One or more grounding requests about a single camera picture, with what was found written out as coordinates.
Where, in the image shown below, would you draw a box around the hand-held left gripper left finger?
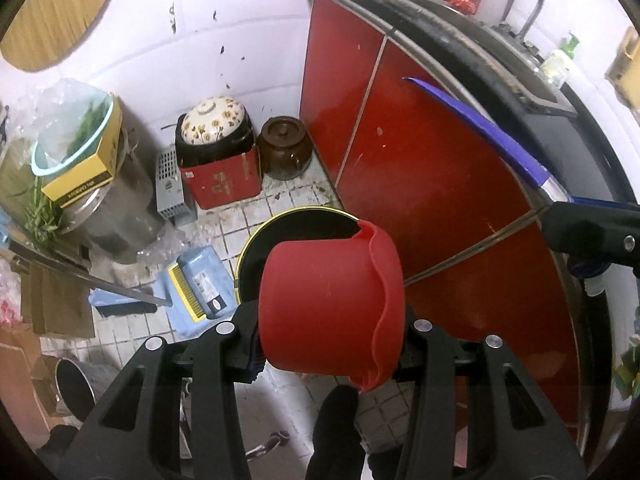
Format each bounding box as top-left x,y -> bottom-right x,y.
67,302 -> 271,480

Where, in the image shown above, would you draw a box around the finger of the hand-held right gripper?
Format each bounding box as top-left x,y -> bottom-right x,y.
542,200 -> 640,278

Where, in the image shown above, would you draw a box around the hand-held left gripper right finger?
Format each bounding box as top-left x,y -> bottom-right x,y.
395,305 -> 586,480

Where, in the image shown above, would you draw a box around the red silicone cup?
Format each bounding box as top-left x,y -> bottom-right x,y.
258,220 -> 405,394

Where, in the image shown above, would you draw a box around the black bin with yellow rim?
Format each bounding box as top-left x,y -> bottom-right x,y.
234,206 -> 360,311

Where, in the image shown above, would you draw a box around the blue plastic piece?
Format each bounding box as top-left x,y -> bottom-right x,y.
402,76 -> 553,196

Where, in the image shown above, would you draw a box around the blue dustpan with yellow comb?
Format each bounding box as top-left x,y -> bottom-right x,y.
90,247 -> 236,333

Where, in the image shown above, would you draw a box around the chrome metal bar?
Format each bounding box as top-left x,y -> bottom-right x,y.
245,432 -> 291,461

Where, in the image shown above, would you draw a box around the person's dark trouser leg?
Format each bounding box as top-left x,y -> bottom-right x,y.
305,385 -> 371,480

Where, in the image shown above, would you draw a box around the green printed packet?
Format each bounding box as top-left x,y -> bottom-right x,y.
620,340 -> 640,401

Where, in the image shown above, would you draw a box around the red box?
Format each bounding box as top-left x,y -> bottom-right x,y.
177,147 -> 263,209

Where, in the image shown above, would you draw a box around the steel sink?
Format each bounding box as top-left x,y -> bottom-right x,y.
490,25 -> 576,116

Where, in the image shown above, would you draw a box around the grey plastic basket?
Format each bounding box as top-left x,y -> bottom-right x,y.
156,150 -> 198,226

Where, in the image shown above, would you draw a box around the red kitchen cabinet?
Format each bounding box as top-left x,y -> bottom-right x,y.
299,0 -> 583,453

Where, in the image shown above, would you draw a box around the soap bottle with green pump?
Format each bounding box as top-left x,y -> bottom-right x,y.
539,34 -> 581,86

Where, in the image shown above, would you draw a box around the black metal pot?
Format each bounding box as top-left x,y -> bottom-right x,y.
54,357 -> 108,418

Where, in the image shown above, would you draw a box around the large steel pot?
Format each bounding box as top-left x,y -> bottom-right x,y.
60,95 -> 163,263

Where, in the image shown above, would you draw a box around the brown ceramic jar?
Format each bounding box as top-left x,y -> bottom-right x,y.
256,116 -> 313,181

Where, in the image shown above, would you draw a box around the clay pot with floral lid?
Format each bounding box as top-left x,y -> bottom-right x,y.
175,96 -> 254,167

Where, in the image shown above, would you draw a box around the yellow cardboard box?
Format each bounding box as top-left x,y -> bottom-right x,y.
41,96 -> 124,209

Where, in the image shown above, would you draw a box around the metal faucet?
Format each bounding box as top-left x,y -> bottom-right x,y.
510,0 -> 546,41

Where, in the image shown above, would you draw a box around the green leafy vegetables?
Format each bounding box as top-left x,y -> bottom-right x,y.
5,102 -> 103,246

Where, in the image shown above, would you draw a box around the red white plastic bag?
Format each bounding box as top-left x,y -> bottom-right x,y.
0,260 -> 26,323

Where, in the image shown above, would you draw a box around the light blue plastic basin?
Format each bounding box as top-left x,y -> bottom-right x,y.
31,92 -> 115,176

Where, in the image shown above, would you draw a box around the clear plastic bag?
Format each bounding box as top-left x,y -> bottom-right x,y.
15,77 -> 108,161

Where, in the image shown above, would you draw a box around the round wooden board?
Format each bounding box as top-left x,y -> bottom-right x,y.
0,0 -> 122,73

